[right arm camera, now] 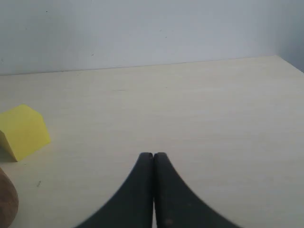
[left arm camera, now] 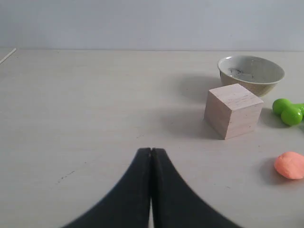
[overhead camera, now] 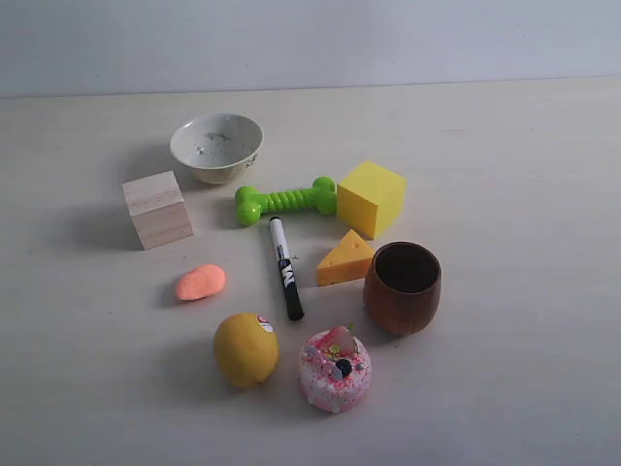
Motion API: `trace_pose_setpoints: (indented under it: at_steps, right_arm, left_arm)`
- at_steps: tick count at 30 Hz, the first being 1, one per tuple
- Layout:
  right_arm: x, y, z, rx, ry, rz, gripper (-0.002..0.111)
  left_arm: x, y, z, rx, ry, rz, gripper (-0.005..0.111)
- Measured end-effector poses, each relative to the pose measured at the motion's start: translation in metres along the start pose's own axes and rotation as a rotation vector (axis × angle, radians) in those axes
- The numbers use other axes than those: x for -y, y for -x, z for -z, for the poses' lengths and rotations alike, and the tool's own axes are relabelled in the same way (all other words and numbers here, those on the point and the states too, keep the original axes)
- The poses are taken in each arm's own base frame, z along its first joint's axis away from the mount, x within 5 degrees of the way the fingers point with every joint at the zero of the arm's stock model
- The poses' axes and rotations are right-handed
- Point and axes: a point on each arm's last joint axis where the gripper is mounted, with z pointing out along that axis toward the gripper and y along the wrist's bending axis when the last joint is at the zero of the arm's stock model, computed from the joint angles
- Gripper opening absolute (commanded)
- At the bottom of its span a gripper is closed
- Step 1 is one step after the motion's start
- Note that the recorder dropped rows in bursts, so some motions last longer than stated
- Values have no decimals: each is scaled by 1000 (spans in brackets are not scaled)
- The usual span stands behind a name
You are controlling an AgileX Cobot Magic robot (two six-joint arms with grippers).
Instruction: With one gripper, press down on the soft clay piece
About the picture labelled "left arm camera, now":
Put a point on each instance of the grey ceramic bowl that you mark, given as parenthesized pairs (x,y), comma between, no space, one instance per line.
(256,74)

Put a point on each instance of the green plastic dumbbell toy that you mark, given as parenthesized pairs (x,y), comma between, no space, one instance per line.
(291,114)

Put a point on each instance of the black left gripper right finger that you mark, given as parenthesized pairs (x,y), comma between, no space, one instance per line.
(174,203)

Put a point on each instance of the light wooden cube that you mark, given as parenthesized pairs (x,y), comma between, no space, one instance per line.
(232,110)

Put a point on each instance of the orange soft dough lump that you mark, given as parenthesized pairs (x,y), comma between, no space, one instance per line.
(290,165)

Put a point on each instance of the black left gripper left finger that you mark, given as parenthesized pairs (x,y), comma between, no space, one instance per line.
(127,204)

